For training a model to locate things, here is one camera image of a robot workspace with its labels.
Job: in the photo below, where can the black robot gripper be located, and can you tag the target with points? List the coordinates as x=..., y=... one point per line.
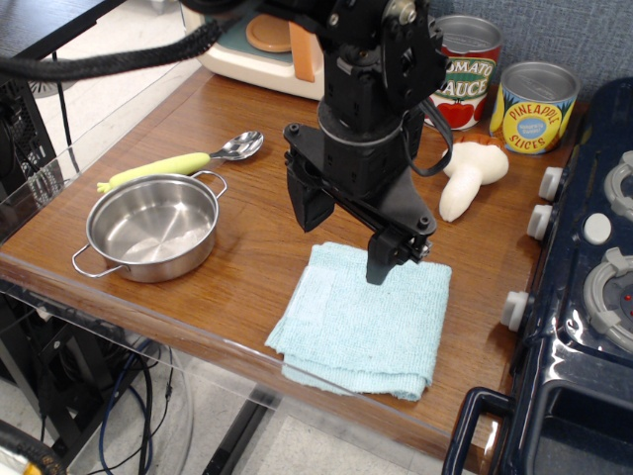
x=367, y=174

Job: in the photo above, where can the light blue towel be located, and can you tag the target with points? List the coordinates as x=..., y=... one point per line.
x=343, y=335

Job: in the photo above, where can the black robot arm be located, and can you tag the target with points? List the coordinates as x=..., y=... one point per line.
x=382, y=61

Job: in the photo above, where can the white plush mushroom toy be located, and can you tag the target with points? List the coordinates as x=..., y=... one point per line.
x=476, y=160

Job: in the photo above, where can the cream toy kitchen appliance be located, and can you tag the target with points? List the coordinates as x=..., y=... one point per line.
x=271, y=53

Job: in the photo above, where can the small stainless steel pot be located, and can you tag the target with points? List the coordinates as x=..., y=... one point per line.
x=152, y=229

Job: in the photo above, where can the tomato sauce can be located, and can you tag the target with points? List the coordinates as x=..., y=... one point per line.
x=473, y=47

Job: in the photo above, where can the pineapple slices can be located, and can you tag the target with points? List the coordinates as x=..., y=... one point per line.
x=534, y=104

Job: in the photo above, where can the dark blue toy stove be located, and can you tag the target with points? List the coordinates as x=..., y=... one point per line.
x=569, y=410

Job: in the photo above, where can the spoon with yellow-green handle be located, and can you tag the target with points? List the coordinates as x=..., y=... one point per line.
x=239, y=148

